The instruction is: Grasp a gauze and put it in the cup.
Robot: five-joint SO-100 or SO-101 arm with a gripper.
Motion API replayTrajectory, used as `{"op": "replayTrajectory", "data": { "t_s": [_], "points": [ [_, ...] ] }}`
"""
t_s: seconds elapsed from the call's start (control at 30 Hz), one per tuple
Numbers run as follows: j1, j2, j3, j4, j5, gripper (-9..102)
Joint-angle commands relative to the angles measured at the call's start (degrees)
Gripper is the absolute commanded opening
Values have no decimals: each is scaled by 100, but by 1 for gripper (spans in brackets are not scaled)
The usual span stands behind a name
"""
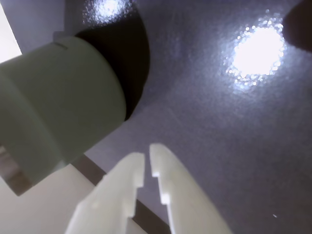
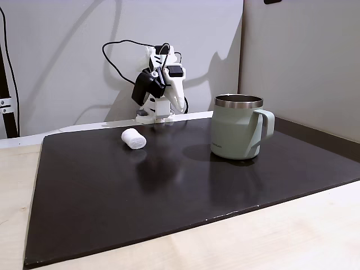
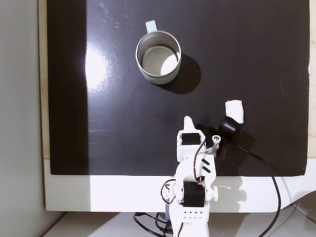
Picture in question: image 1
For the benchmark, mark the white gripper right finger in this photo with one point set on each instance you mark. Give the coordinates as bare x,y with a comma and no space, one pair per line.
185,202

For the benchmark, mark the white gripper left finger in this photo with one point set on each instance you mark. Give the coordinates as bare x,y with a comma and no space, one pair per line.
109,202

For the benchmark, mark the pale green cup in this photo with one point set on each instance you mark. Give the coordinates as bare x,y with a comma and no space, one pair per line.
58,102

